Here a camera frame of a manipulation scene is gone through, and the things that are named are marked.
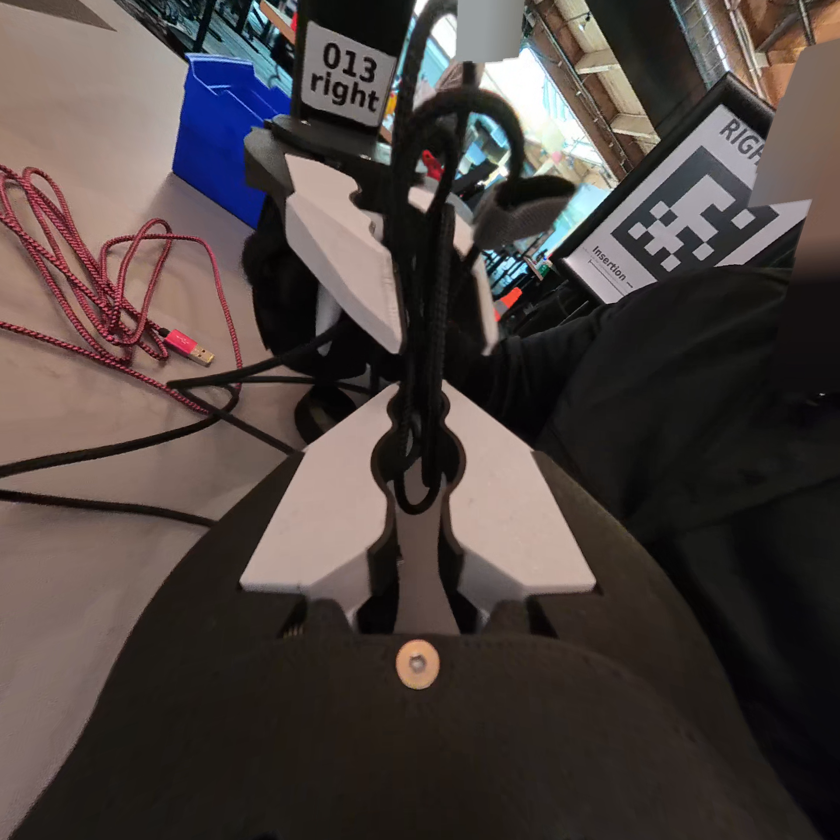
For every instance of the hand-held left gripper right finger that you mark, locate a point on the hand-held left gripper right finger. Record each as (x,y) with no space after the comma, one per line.
(518,525)

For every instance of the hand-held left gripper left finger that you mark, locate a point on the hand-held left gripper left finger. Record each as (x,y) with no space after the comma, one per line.
(315,525)

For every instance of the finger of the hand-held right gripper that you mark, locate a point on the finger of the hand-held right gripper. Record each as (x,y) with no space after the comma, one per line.
(341,256)
(474,295)

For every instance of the person's right hand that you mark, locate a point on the person's right hand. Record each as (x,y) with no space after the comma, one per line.
(282,295)

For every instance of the blue plastic bin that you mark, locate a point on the blue plastic bin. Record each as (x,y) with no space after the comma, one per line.
(216,131)

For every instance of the framed marker sign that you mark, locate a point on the framed marker sign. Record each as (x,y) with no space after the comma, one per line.
(656,216)

